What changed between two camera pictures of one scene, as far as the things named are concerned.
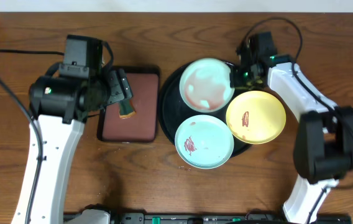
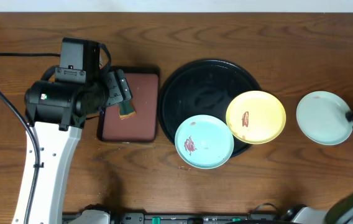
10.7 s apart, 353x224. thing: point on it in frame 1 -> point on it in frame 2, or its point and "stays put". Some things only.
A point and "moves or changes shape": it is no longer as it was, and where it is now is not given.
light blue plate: x=205 y=85 moves or changes shape
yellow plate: x=255 y=117 stays put
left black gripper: x=118 y=88 stays put
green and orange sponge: x=126 y=108 stays put
